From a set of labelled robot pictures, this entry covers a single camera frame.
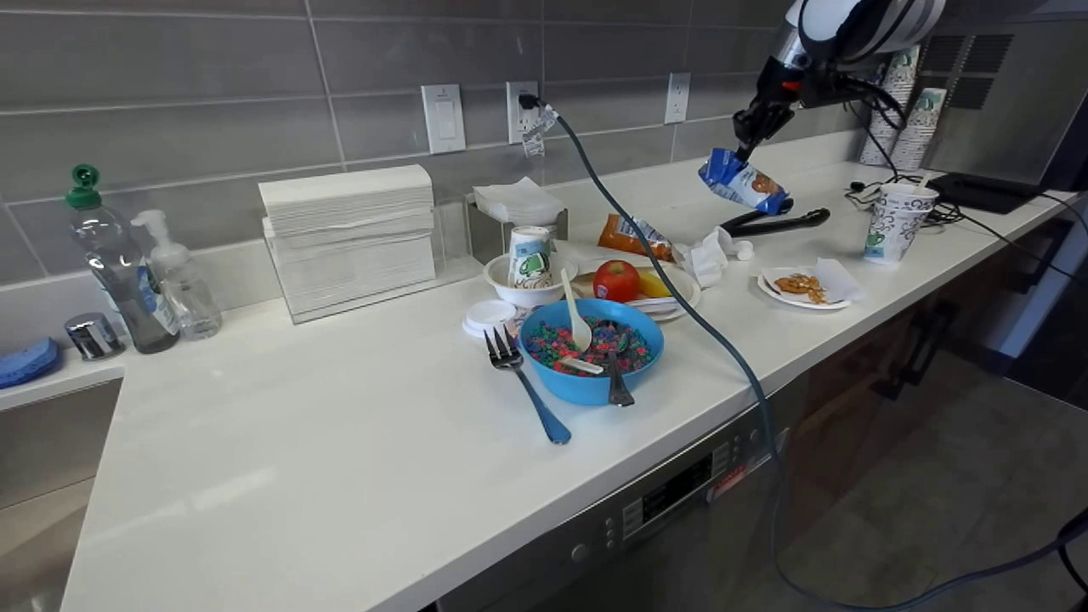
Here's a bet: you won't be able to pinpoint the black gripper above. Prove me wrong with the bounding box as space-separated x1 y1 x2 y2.
728 54 824 163

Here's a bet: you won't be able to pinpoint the blue snack packet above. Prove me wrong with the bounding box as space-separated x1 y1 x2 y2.
694 142 799 222

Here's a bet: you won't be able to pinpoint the orange snack pieces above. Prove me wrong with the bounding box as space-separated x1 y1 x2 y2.
773 268 834 310

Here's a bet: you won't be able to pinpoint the orange snack bar packet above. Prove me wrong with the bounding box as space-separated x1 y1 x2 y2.
594 210 681 268

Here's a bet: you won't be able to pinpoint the small white plate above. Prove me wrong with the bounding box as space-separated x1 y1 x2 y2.
754 263 857 317

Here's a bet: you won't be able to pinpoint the large white plate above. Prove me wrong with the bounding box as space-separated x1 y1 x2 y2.
568 263 708 326

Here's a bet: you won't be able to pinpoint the black kitchen tongs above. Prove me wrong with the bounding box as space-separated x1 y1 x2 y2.
718 202 834 242

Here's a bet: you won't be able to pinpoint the crumpled white wrapper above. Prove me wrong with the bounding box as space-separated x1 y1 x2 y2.
682 226 730 289

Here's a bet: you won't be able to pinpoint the white green-printed package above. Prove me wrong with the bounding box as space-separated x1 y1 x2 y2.
874 44 924 163
898 85 955 179

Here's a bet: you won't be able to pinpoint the white paper napkin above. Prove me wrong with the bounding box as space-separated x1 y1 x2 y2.
813 253 869 310

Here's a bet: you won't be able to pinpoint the yellow fruit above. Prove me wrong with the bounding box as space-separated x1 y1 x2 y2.
636 268 675 302

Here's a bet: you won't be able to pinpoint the red tomato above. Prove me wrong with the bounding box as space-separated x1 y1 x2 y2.
587 253 645 306

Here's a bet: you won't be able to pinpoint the white napkin stack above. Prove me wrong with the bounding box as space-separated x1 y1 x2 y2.
469 172 568 226

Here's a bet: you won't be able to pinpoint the colourful cereal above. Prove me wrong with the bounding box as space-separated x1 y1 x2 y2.
528 317 656 378

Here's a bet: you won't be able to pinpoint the white plastic spoon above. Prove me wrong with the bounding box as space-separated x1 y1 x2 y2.
553 264 599 355

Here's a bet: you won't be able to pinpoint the white yogurt cup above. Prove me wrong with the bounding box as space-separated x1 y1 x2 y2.
504 222 558 286

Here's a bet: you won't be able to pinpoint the black flat slab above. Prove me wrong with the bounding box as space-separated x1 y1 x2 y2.
924 167 1049 216

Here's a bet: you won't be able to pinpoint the metal napkin holder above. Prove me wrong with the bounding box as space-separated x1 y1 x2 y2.
465 172 573 268

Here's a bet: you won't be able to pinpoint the black fork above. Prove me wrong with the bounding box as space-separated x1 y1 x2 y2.
602 337 639 411

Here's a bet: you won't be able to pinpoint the white bowl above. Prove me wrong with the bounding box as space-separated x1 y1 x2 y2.
479 249 572 311

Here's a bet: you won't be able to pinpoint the blue bowl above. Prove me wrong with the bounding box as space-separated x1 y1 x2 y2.
518 297 671 411

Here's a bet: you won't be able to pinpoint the white round lid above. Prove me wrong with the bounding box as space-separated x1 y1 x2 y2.
458 292 525 343

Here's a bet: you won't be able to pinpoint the built-in dishwasher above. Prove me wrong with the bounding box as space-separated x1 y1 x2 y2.
433 374 815 612

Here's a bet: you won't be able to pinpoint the clear pump bottle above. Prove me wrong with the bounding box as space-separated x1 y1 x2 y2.
134 202 229 343

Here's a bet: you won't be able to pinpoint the green-capped dish soap bottle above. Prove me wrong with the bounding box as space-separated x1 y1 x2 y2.
62 161 185 355

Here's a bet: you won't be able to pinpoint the small metal object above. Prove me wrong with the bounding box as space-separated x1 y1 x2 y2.
62 310 126 363

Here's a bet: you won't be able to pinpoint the blue sponge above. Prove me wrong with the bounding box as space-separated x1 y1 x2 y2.
0 332 69 391

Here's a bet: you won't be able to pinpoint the kitchen sink basin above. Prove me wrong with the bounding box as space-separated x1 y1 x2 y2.
0 378 121 612

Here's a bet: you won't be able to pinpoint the narrow white wall plate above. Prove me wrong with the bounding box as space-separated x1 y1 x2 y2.
661 69 694 125

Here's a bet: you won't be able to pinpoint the wall plug adapter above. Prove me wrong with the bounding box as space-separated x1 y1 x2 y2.
518 90 564 161

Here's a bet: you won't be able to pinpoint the white wall outlet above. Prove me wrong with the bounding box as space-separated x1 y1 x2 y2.
504 79 545 148

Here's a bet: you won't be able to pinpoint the white switch plate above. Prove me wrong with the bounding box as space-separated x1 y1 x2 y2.
417 80 469 155

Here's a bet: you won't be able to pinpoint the blue-handled fork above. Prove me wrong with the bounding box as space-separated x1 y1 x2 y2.
479 323 573 447

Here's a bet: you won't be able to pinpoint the blue-grey power cable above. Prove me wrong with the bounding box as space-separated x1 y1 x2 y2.
548 104 1088 612

